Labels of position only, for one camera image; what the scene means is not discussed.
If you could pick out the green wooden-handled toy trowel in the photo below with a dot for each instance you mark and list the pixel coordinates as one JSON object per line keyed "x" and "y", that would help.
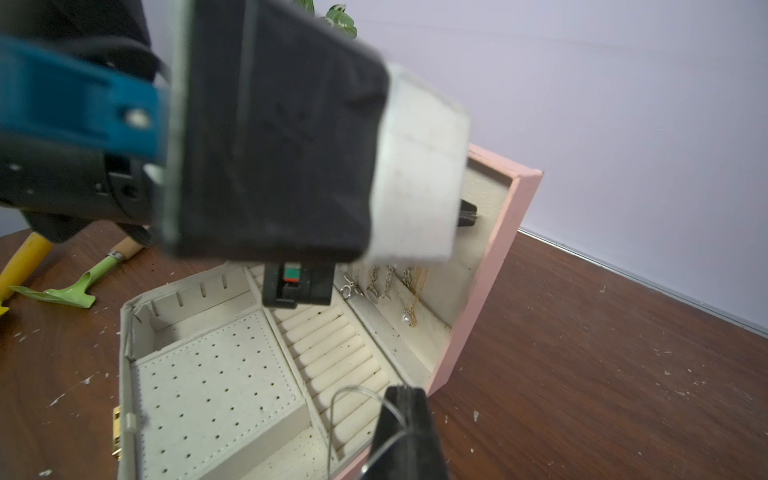
{"x": 76, "y": 295}

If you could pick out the yellow toy shovel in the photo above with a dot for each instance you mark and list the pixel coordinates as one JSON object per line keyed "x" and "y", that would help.
{"x": 22, "y": 264}

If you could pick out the potted plant pink vase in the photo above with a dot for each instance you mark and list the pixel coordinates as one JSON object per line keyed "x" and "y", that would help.
{"x": 336, "y": 16}

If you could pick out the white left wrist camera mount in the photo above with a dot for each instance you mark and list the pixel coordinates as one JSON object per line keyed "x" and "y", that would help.
{"x": 289, "y": 141}

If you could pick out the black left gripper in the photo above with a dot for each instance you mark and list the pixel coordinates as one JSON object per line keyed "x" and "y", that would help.
{"x": 305, "y": 239}

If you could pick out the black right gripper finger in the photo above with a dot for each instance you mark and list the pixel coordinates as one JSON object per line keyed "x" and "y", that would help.
{"x": 405, "y": 443}

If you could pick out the pink jewelry box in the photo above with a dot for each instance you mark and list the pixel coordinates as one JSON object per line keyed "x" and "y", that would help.
{"x": 215, "y": 385}

